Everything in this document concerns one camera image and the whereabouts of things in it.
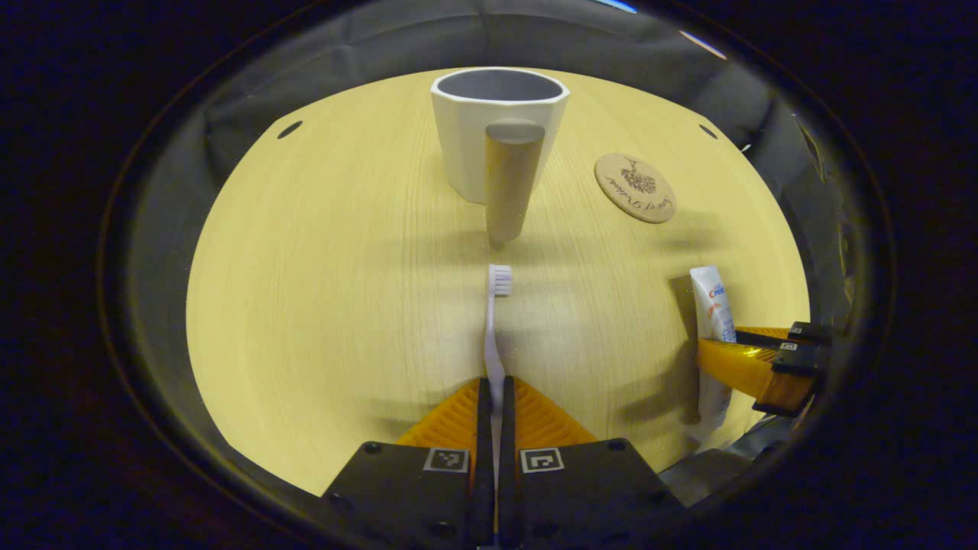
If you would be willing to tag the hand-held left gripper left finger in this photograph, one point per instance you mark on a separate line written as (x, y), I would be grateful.
(484, 458)

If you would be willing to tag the light wooden desktop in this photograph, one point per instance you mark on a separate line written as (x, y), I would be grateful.
(328, 305)

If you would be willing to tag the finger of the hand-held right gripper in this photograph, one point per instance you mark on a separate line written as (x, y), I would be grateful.
(810, 334)
(733, 359)

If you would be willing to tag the round cork coaster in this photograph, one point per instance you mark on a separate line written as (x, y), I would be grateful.
(636, 188)

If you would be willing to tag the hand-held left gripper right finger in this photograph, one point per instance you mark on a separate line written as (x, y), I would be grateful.
(507, 458)

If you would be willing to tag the white toothpaste tube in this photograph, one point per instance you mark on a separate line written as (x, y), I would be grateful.
(712, 305)

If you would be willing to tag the white toothbrush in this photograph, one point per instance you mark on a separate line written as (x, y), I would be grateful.
(494, 344)

